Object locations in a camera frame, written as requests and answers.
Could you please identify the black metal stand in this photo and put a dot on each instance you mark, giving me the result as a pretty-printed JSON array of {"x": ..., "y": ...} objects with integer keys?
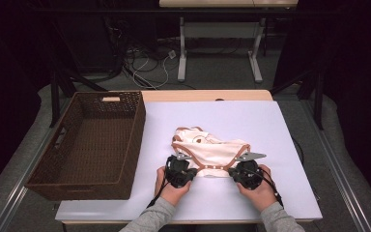
[
  {"x": 55, "y": 96},
  {"x": 318, "y": 103}
]

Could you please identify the light wood table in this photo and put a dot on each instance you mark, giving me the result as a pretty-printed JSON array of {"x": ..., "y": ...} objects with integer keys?
[{"x": 206, "y": 95}]

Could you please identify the white-legged desk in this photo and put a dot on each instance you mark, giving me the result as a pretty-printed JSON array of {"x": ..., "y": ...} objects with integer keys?
[{"x": 220, "y": 30}]

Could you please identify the person's left hand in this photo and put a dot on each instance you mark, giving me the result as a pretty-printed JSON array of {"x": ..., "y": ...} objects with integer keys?
[{"x": 172, "y": 195}]

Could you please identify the dark table grommet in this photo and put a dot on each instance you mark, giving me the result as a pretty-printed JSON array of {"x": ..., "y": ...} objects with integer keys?
[{"x": 219, "y": 99}]

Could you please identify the dark curtain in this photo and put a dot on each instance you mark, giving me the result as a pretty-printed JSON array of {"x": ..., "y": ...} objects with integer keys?
[
  {"x": 6, "y": 64},
  {"x": 360, "y": 64}
]

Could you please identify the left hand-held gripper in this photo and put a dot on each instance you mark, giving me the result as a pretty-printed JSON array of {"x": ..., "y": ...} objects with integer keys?
[{"x": 178, "y": 172}]

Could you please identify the aluminium rail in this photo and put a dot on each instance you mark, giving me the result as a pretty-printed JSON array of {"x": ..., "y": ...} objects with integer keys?
[
  {"x": 13, "y": 196},
  {"x": 344, "y": 180}
]

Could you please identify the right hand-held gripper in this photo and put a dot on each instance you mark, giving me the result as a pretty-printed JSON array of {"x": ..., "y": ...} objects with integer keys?
[{"x": 248, "y": 175}]

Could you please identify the brown woven basket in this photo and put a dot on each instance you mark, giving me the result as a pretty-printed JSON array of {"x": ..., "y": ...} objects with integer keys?
[{"x": 103, "y": 145}]

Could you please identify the cream baby bodysuit brown trim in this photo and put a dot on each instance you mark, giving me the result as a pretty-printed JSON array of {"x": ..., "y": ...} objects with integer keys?
[{"x": 212, "y": 151}]

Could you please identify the person's right hand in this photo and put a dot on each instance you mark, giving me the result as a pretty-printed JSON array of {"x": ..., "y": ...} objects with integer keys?
[{"x": 261, "y": 196}]

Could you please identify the white power adapter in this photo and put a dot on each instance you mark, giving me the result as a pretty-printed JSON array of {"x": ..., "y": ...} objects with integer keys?
[{"x": 172, "y": 54}]

